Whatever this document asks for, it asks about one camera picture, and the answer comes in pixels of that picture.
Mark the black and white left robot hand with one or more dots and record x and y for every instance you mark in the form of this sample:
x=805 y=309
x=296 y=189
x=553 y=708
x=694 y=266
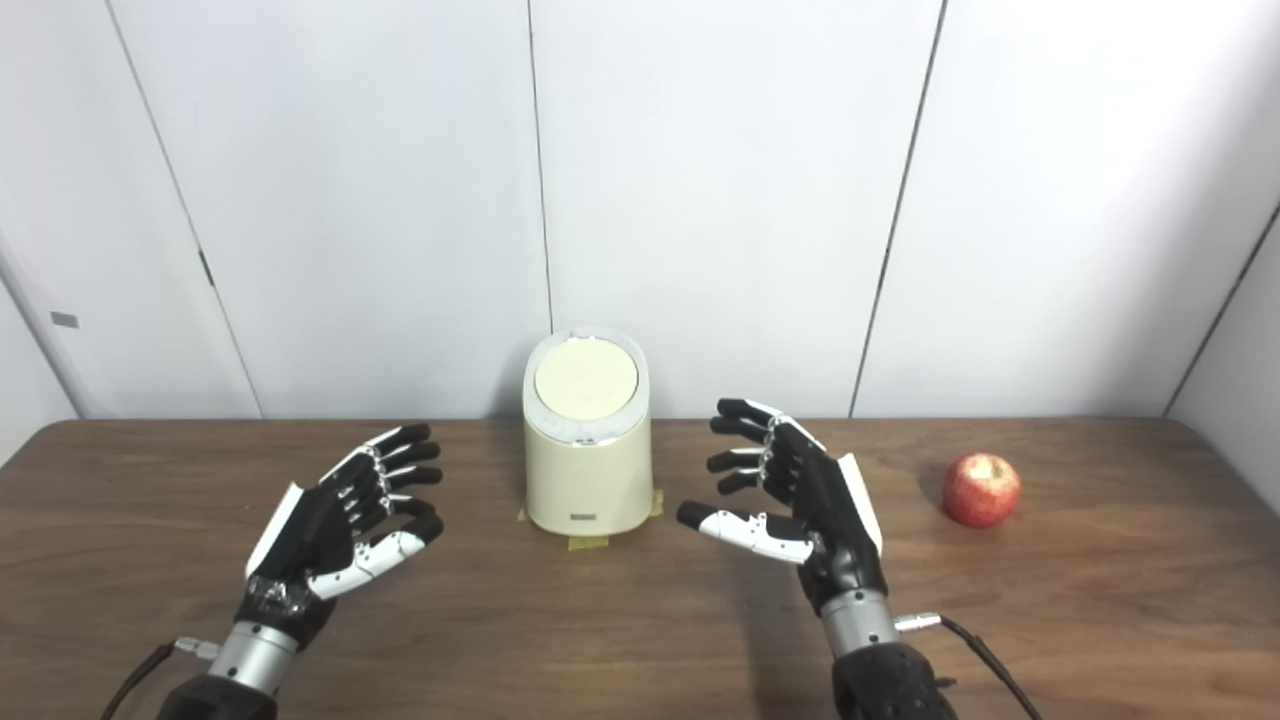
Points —
x=310 y=530

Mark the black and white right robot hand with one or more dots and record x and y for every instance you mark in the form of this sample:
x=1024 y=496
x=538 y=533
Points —
x=830 y=510

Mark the red apple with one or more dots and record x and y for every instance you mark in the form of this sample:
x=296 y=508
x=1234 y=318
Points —
x=981 y=492

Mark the cream-colored bin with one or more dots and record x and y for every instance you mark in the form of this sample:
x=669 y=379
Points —
x=588 y=480

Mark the round cream bin lid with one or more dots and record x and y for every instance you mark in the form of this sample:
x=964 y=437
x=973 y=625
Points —
x=586 y=380

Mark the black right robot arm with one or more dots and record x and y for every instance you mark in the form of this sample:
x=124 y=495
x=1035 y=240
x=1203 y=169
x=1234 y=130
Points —
x=880 y=680

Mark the long yellow tape piece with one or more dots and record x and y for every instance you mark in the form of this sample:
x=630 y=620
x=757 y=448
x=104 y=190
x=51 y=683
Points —
x=656 y=502

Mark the wide yellow tape piece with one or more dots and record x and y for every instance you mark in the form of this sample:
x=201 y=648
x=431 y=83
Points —
x=588 y=543

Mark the dark wall seam hinge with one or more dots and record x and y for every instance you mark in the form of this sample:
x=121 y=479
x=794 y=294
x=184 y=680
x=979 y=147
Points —
x=205 y=268

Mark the gray wall label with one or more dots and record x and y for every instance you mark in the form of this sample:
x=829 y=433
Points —
x=64 y=320

